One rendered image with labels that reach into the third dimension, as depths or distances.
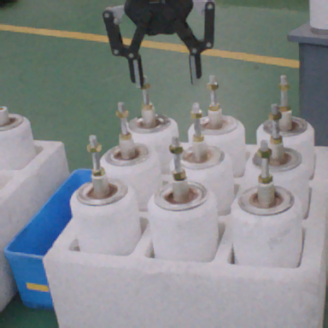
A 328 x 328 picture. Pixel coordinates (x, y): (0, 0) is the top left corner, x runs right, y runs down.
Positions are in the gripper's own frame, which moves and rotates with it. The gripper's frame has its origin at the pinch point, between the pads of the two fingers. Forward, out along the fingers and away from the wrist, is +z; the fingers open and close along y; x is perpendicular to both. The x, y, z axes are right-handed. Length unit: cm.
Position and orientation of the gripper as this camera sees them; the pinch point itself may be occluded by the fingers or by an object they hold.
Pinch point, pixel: (166, 74)
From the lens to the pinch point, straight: 80.4
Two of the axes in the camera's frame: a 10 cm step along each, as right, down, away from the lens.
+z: 1.1, 9.0, 4.2
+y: 9.9, -0.5, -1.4
